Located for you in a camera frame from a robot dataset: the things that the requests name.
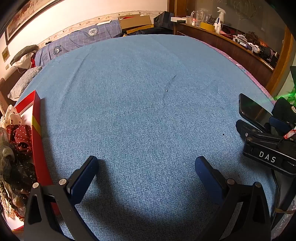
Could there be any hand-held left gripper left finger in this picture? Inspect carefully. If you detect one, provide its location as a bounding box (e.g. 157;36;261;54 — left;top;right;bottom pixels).
24;156;100;241

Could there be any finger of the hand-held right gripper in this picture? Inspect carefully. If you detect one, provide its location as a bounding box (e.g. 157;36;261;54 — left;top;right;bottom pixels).
269;116;294;138
236;119;281;142

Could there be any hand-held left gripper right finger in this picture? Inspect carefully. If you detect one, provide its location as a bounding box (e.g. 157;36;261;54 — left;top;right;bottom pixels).
195;156;271;241

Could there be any red gift box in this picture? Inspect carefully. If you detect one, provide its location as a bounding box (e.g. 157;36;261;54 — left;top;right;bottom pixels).
14;90;62;216

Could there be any black pouch with round logo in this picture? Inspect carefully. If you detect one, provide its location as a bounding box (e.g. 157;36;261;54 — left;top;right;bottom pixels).
272;97;296;124

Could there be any black smartphone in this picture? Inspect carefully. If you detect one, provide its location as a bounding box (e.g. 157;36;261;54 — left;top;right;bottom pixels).
239;93;274;133

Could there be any green plant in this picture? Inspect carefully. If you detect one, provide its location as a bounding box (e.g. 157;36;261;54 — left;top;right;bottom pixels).
274;87;296;105

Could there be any black sheer dotted scrunchie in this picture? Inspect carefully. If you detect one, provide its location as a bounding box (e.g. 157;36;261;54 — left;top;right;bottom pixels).
5;162;37;195

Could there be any dark red dotted scrunchie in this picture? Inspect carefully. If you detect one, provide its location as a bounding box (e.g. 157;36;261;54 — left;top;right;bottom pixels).
6;124;33;159

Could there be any wooden cabinet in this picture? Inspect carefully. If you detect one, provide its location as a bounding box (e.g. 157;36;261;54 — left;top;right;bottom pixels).
172;22;278;88

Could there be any olive grey scrunchie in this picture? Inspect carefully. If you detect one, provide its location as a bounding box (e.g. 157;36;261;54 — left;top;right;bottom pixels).
0;128;15;176

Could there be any clutter pile on cabinet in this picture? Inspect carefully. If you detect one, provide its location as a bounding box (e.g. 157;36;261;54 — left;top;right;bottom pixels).
222;29;279;67

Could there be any grey pillow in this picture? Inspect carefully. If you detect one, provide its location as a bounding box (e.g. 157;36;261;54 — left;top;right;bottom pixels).
8;66;43;101

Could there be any white spray bottle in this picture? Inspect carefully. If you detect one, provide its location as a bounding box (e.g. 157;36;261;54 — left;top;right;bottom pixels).
216;7;226;25

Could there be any glass pitcher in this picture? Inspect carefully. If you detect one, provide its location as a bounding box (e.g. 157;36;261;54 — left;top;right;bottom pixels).
191;10;206;27

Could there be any blue checked quilt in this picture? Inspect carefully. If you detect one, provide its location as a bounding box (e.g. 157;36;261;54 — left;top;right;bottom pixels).
35;19;123;67

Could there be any grey green clothes pile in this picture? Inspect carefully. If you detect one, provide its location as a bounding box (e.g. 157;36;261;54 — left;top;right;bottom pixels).
10;44;38;70

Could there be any black bag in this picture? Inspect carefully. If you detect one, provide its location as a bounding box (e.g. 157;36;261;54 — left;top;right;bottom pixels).
153;11;175;29

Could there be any dark clothing heap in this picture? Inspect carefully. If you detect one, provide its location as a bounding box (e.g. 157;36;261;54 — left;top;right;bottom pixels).
114;27;174;37

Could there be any open cardboard box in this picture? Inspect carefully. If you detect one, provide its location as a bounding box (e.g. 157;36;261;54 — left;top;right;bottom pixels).
118;14;154;35

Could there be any wooden door frame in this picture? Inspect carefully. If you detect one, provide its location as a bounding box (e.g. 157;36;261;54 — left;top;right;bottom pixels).
270;25;295;98

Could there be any framed wall picture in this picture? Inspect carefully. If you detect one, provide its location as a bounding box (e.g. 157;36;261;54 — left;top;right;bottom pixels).
5;0;60;45

